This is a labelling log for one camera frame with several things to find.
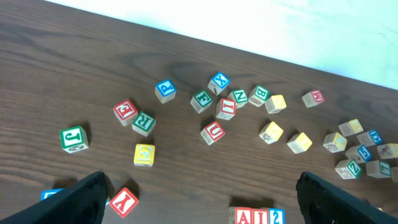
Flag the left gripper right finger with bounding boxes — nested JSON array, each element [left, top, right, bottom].
[[296, 171, 397, 224]]

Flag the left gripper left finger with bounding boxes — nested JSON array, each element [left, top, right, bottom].
[[1, 171, 108, 224]]

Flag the blue 2 block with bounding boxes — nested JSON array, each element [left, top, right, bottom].
[[261, 208, 286, 224]]

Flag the red i block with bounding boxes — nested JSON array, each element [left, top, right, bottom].
[[216, 98, 236, 120], [252, 208, 269, 224]]

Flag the red A block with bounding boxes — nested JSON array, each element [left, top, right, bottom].
[[228, 207, 252, 224]]

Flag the red Y block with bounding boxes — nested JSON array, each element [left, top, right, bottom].
[[109, 187, 139, 218]]

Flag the green Z block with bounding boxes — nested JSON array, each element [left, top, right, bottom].
[[335, 159, 363, 180]]

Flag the blue T block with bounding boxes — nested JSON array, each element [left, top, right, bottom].
[[40, 189, 63, 200]]

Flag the yellow block right lower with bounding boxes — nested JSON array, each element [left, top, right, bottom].
[[323, 133, 347, 153]]

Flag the blue 5 block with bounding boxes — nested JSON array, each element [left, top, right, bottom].
[[345, 144, 373, 164]]

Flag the green 7 block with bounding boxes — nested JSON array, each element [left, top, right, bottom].
[[366, 160, 391, 179]]

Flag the yellow O block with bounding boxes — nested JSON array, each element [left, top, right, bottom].
[[287, 132, 312, 154]]

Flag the green J block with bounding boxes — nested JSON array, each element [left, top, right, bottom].
[[60, 126, 89, 154]]

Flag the yellow G block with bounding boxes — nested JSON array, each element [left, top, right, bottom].
[[134, 144, 155, 167]]

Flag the blue block right upper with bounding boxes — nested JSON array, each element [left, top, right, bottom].
[[357, 129, 383, 147]]

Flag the yellow block right upper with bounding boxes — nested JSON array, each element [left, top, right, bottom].
[[338, 119, 364, 137]]

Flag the yellow block middle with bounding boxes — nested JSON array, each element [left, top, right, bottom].
[[259, 121, 284, 144]]

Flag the green R block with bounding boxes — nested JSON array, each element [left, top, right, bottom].
[[132, 111, 156, 137]]

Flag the red E block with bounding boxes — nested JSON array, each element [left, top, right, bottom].
[[113, 100, 138, 126]]

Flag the yellow block top centre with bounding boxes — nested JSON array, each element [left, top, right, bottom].
[[265, 95, 287, 114]]

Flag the green B block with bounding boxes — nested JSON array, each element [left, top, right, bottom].
[[249, 85, 270, 107]]

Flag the red U block centre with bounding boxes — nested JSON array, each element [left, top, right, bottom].
[[200, 121, 226, 145]]

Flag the green N block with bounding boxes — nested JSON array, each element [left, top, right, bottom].
[[227, 89, 249, 108]]

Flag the blue P block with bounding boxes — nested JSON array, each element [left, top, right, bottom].
[[155, 80, 177, 104]]

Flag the green F block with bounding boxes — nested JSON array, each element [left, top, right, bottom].
[[190, 90, 213, 113]]

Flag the blue X block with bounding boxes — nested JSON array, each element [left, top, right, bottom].
[[208, 72, 230, 96]]

